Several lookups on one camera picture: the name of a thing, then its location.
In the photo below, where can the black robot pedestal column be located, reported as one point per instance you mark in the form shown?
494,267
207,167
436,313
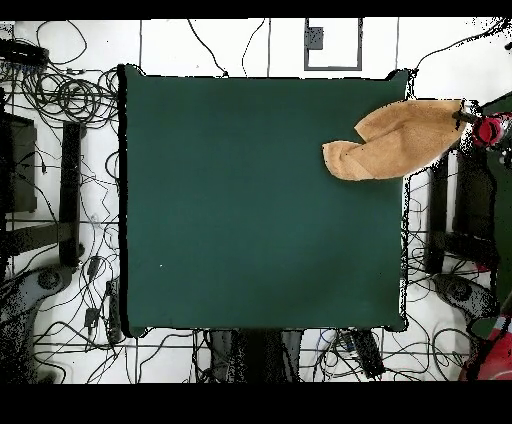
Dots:
256,356

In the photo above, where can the black network switch box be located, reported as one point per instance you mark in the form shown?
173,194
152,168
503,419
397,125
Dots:
24,54

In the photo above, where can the dark green table cloth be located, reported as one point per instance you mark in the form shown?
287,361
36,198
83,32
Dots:
240,200

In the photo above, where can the grey swivel chair base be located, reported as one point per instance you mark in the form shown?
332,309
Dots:
460,290
48,280

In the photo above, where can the black power strip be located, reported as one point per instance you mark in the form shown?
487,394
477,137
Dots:
366,352

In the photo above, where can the green fabric sheet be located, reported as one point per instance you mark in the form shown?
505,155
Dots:
504,220

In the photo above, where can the black metal stand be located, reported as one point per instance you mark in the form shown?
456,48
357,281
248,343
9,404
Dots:
439,208
70,180

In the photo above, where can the grey square floor frame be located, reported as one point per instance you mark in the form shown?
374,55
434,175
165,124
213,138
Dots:
314,38

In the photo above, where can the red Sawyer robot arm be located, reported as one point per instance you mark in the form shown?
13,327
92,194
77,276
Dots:
494,360

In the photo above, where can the tan terry towel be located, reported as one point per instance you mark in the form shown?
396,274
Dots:
400,140

